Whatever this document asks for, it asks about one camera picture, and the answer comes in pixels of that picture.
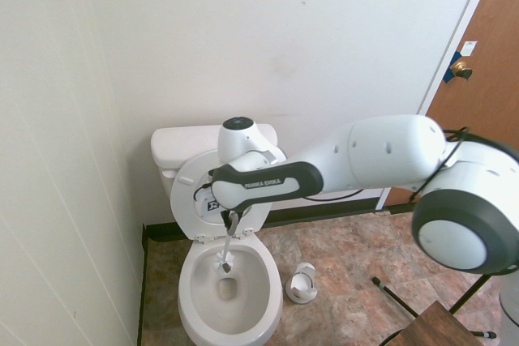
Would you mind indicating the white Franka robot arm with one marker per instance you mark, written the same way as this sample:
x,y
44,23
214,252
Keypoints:
x,y
365,151

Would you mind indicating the brown wooden door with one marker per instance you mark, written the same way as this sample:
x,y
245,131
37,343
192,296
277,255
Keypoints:
x,y
486,38

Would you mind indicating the black baseboard behind toilet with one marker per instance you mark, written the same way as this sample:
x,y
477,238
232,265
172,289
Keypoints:
x,y
324,216

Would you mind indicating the brown wooden table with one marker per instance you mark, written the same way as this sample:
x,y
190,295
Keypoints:
x,y
442,325

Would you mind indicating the white toilet bowl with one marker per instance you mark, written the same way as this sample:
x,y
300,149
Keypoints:
x,y
194,313

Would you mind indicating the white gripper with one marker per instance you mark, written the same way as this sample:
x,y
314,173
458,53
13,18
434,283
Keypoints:
x,y
210,207

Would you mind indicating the white toilet brush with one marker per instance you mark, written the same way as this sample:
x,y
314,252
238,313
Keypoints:
x,y
225,259

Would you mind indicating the blue tape strip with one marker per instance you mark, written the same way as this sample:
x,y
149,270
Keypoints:
x,y
449,74

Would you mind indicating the black baseboard beside toilet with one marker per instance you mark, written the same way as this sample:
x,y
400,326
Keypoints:
x,y
141,281

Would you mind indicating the white toilet brush holder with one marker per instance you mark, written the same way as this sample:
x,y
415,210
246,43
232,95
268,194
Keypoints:
x,y
300,287

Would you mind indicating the brass door knob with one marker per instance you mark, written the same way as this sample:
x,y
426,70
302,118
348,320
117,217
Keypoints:
x,y
460,68

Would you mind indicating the white toilet tank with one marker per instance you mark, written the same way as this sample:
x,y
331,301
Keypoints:
x,y
166,178

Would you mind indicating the white paper note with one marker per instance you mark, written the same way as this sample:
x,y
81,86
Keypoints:
x,y
469,48

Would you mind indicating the white toilet tank lid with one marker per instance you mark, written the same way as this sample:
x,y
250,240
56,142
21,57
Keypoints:
x,y
182,143

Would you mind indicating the white door frame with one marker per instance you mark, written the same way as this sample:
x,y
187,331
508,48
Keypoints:
x,y
458,38

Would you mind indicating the white toilet seat lid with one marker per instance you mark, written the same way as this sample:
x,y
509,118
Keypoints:
x,y
182,204

